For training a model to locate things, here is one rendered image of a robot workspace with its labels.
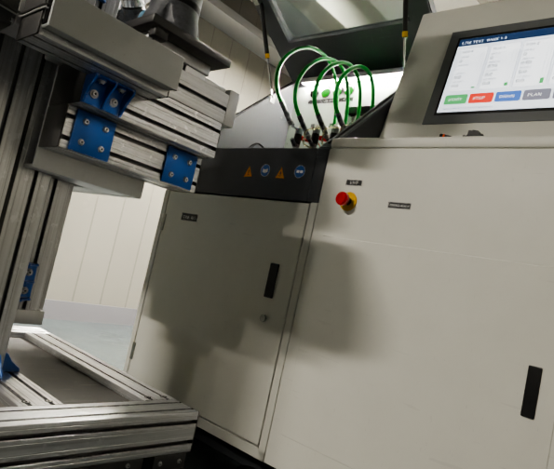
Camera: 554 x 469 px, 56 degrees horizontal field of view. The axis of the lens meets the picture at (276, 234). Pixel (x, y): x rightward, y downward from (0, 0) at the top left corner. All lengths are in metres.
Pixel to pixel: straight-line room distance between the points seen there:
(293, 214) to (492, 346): 0.64
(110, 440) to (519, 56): 1.44
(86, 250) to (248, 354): 2.25
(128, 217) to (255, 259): 2.29
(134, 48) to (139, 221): 2.83
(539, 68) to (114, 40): 1.13
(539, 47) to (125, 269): 2.93
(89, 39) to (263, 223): 0.79
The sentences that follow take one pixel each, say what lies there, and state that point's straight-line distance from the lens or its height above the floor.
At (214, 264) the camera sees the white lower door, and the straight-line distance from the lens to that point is 1.67.
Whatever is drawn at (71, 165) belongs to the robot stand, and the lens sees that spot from 1.23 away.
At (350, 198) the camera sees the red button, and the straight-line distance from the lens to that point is 1.38.
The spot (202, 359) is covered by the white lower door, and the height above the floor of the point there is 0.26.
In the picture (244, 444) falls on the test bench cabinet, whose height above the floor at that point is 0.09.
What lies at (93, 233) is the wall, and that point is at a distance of 3.63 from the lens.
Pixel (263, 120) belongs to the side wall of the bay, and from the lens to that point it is 2.24.
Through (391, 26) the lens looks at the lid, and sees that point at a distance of 2.09.
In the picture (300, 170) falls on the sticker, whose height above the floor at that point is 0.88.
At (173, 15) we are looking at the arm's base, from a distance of 1.27.
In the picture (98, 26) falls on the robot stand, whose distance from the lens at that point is 1.01.
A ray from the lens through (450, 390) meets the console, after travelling 1.22.
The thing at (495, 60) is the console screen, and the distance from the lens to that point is 1.72.
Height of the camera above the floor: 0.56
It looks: 5 degrees up
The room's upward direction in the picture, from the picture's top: 12 degrees clockwise
